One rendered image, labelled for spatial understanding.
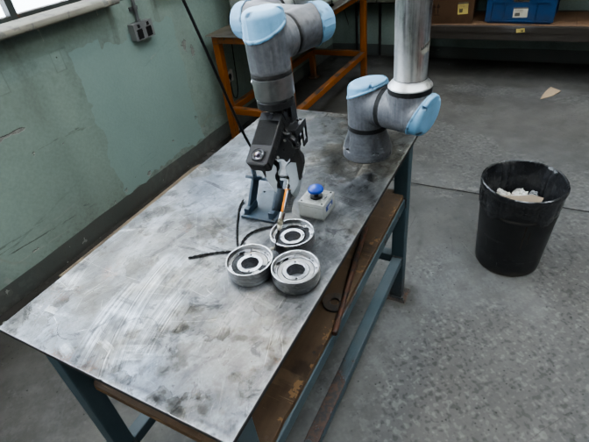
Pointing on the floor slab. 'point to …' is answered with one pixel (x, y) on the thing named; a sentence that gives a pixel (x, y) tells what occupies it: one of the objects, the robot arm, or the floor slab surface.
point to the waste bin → (517, 215)
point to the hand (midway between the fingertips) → (286, 193)
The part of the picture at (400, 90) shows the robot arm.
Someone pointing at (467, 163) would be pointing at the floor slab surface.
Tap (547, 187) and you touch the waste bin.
